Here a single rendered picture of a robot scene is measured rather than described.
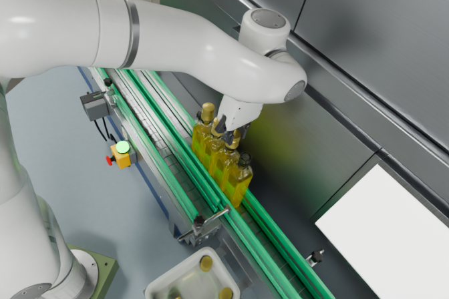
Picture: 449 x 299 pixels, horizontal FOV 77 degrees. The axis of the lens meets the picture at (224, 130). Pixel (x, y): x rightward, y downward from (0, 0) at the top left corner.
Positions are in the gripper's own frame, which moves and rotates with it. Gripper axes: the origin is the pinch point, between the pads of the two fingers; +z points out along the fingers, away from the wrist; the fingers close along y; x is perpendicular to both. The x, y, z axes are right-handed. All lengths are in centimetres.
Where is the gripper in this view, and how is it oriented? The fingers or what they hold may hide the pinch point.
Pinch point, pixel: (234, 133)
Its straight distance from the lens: 72.2
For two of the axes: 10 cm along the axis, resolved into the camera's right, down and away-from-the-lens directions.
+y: -8.0, 3.8, -4.7
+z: -1.5, 6.3, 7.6
